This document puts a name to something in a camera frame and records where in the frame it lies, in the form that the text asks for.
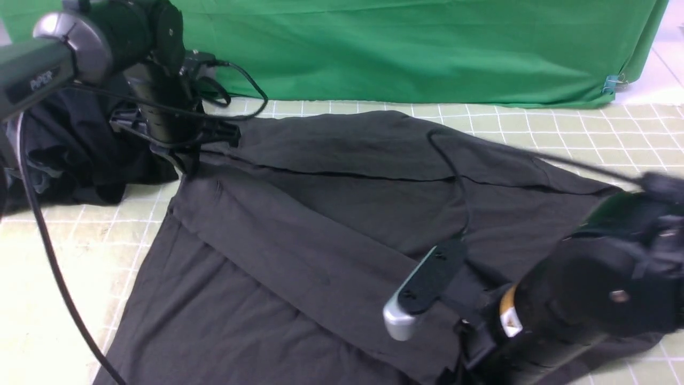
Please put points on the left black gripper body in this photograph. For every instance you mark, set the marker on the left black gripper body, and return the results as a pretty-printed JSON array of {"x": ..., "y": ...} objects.
[{"x": 169, "y": 115}]

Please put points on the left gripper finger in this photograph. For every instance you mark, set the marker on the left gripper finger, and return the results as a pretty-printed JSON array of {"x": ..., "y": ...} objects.
[{"x": 184, "y": 158}]

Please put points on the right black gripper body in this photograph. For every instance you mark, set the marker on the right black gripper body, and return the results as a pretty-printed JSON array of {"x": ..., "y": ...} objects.
[{"x": 499, "y": 326}]

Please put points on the dark gray long-sleeve top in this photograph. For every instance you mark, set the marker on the dark gray long-sleeve top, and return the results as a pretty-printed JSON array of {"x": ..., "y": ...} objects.
[{"x": 275, "y": 259}]

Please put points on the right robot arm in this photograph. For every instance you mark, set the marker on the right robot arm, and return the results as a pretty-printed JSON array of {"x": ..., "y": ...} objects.
[{"x": 619, "y": 275}]

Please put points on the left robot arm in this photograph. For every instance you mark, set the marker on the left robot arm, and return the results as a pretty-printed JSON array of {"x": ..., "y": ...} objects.
[{"x": 85, "y": 44}]

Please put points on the pile of black clothes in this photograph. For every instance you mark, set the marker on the pile of black clothes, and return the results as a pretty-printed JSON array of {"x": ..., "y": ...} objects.
[{"x": 75, "y": 157}]

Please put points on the blue binder clip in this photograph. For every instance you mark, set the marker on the blue binder clip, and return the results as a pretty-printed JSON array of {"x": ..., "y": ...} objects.
[{"x": 614, "y": 84}]

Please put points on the green backdrop cloth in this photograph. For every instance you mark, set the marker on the green backdrop cloth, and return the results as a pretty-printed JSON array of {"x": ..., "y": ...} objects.
[{"x": 530, "y": 54}]

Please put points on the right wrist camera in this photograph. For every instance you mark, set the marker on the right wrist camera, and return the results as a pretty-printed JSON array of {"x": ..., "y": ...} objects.
[{"x": 406, "y": 308}]

